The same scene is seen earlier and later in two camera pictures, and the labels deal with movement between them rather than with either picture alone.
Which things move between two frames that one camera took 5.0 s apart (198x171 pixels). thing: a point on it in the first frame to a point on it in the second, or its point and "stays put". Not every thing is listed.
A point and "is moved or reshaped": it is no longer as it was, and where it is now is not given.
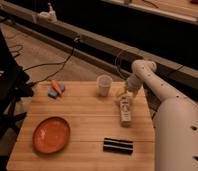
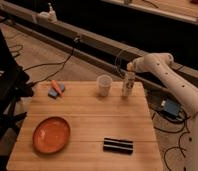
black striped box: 118,146 stays put
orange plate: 51,134 stays put
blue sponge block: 53,93 stays put
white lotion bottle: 125,110 is moved or reshaped
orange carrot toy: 56,87 stays put
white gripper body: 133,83 to 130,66
